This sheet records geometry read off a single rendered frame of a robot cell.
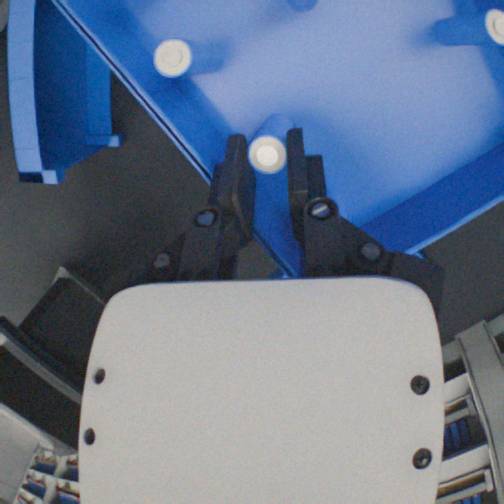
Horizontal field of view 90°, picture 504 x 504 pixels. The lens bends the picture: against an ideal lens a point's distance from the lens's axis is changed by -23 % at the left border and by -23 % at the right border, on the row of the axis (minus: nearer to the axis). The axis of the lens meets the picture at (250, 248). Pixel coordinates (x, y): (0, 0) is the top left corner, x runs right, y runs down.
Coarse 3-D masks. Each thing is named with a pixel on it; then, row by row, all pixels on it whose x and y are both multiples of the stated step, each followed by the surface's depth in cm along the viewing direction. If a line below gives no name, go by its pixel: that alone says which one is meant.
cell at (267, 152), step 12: (276, 120) 16; (288, 120) 18; (264, 132) 13; (276, 132) 14; (252, 144) 13; (264, 144) 13; (276, 144) 13; (252, 156) 14; (264, 156) 13; (276, 156) 13; (264, 168) 14; (276, 168) 14
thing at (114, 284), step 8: (144, 264) 12; (120, 272) 12; (128, 272) 12; (136, 272) 11; (144, 272) 11; (112, 280) 11; (120, 280) 11; (128, 280) 11; (136, 280) 11; (144, 280) 11; (152, 280) 11; (104, 288) 11; (112, 288) 11; (120, 288) 11; (104, 296) 11; (112, 296) 11
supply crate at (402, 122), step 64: (64, 0) 11; (128, 0) 15; (192, 0) 15; (256, 0) 15; (320, 0) 14; (384, 0) 13; (448, 0) 12; (128, 64) 14; (256, 64) 17; (320, 64) 16; (384, 64) 16; (448, 64) 15; (192, 128) 16; (256, 128) 19; (320, 128) 18; (384, 128) 18; (448, 128) 17; (256, 192) 20; (384, 192) 20; (448, 192) 17
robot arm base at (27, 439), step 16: (0, 416) 44; (16, 416) 44; (0, 432) 41; (16, 432) 44; (32, 432) 46; (0, 448) 39; (16, 448) 42; (32, 448) 46; (48, 448) 53; (0, 464) 37; (16, 464) 40; (0, 480) 35; (16, 480) 38; (0, 496) 33
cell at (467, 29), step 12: (480, 12) 9; (492, 12) 8; (444, 24) 12; (456, 24) 11; (468, 24) 10; (480, 24) 9; (492, 24) 8; (444, 36) 13; (456, 36) 12; (468, 36) 10; (480, 36) 9; (492, 36) 9
